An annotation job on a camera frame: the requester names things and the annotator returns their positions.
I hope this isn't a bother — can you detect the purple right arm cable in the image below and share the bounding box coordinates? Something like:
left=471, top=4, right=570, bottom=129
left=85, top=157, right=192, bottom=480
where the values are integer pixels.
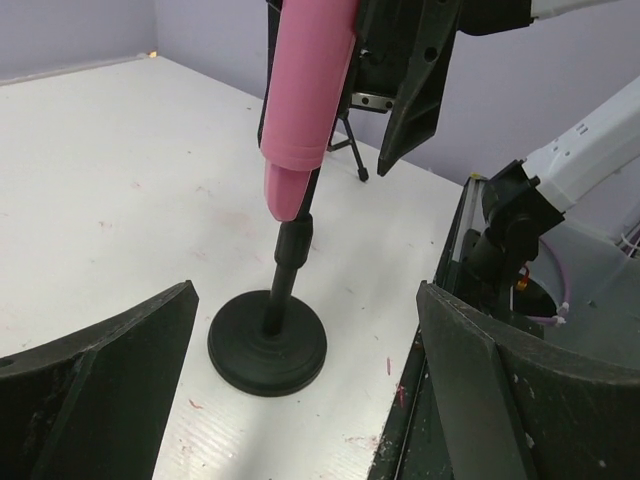
left=524, top=224, right=640, bottom=329

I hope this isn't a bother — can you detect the pink toy microphone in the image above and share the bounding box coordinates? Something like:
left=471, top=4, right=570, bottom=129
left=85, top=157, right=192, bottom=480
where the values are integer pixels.
left=260, top=0, right=359, bottom=222

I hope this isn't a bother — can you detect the black tripod with round mount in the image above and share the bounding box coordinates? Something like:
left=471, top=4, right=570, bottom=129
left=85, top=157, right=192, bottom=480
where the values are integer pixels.
left=327, top=113, right=369, bottom=183

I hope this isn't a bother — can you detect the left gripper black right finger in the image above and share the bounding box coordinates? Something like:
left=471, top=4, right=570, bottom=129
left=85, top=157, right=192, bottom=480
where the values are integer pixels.
left=416, top=281, right=639, bottom=479

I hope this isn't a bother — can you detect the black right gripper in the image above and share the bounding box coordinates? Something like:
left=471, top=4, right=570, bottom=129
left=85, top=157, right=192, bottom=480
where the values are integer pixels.
left=257, top=0, right=461, bottom=176

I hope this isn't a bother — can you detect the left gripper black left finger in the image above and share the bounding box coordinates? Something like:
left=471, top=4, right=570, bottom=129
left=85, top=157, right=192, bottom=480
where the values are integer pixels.
left=1, top=281, right=199, bottom=479

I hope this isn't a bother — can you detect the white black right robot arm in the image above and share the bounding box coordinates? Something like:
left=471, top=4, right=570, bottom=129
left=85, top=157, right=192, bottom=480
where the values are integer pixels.
left=258, top=1, right=639, bottom=295

